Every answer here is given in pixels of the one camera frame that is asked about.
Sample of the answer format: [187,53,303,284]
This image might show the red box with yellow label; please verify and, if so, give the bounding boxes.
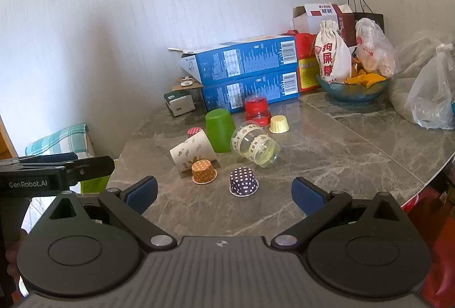
[284,30,322,93]

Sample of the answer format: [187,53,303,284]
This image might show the clear red printed plastic bag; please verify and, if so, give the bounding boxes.
[355,17,397,78]

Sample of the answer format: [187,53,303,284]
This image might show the yellow paper cup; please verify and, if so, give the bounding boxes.
[269,115,289,134]

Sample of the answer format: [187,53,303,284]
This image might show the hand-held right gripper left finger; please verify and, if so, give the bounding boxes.
[46,175,177,254]

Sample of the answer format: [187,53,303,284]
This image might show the green plaid chair cushion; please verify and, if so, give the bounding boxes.
[24,123,95,160]

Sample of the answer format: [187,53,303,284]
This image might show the white plastic bag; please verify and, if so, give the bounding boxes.
[407,43,455,131]

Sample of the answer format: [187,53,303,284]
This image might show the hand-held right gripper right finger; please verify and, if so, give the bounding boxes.
[270,176,405,254]

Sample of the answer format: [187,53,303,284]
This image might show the small open brown cardboard box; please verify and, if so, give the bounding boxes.
[172,75,205,92]

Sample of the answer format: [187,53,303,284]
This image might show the white leaf print paper cup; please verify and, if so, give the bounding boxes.
[169,128,218,173]

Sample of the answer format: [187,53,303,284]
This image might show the dark red carton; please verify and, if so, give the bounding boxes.
[332,4,358,48]

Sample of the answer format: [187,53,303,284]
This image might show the small green white box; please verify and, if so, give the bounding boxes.
[164,89,196,117]

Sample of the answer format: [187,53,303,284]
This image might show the purple polka dot paper cup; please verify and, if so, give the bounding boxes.
[229,167,260,198]

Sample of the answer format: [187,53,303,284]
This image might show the open white red carton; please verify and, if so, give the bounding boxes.
[292,3,344,46]

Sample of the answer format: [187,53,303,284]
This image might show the green plastic cup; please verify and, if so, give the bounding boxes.
[205,109,236,154]

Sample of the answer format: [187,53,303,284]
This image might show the wooden furniture edge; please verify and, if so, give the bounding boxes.
[0,114,19,160]

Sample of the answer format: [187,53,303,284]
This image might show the blue cardboard box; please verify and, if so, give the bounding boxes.
[200,68,301,113]
[168,35,299,85]

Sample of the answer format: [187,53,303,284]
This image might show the black paper bag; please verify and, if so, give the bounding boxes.
[347,0,385,36]

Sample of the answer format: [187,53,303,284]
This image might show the green cloth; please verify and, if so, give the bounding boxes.
[80,176,111,195]

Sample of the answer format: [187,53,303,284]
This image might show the clear lettered glass cup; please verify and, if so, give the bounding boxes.
[230,121,282,168]

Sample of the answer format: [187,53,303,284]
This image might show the blue glass bowl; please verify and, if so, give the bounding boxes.
[316,75,390,103]

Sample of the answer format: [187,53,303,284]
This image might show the yellow orange wrappers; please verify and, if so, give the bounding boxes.
[344,57,389,89]

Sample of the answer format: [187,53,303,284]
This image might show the orange polka dot paper cup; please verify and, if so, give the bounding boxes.
[191,159,218,185]

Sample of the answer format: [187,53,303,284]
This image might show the large translucent plastic bag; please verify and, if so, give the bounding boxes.
[387,30,455,117]

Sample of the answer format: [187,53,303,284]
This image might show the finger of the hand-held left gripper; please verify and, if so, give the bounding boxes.
[18,152,79,167]
[64,155,116,187]

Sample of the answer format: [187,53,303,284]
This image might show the red clear plastic cup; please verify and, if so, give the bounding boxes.
[244,95,273,128]

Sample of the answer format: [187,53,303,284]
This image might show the white cloth drawstring pouch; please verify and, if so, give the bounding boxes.
[314,20,353,84]

